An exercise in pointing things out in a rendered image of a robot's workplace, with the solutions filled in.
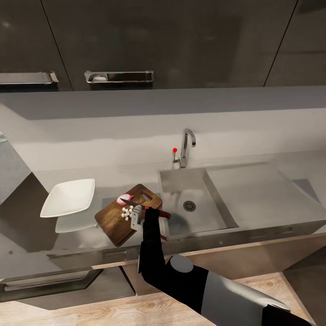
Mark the drop in sink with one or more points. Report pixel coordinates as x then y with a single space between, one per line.
217 199

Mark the bowl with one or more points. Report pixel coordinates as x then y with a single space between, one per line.
69 198

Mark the parer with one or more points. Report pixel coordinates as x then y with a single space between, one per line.
162 213

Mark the dishwasher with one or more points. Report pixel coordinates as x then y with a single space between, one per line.
69 290

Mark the cutting board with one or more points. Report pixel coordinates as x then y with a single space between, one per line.
116 227

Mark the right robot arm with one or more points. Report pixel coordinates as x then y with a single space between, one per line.
222 301

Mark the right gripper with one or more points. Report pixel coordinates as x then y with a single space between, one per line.
151 222

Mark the fixed window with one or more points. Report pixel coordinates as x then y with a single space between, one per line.
13 170

